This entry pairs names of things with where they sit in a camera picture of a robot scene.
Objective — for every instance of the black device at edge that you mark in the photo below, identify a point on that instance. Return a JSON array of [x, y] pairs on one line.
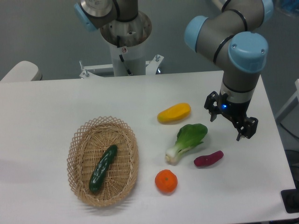
[[290, 199]]

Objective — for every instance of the green bok choy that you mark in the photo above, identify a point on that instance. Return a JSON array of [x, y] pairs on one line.
[[188, 137]]

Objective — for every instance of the white furniture at right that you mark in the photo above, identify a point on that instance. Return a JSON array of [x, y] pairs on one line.
[[290, 104]]

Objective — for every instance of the green cucumber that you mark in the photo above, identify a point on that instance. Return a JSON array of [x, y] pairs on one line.
[[99, 173]]

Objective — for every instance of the white chair armrest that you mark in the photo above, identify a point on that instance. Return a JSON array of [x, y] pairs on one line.
[[24, 71]]

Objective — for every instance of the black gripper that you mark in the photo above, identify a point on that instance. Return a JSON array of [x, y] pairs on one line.
[[233, 106]]

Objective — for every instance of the orange tangerine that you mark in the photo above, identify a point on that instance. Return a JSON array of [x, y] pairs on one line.
[[166, 181]]

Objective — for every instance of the yellow orange mango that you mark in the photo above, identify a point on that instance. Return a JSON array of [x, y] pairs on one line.
[[174, 113]]

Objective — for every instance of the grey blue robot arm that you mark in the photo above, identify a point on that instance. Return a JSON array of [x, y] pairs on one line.
[[228, 40]]

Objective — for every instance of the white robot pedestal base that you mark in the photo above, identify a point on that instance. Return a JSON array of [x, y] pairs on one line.
[[127, 42]]

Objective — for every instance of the woven wicker basket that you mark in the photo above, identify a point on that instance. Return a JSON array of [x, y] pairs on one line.
[[88, 146]]

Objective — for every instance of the purple sweet potato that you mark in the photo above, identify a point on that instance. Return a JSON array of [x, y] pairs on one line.
[[208, 160]]

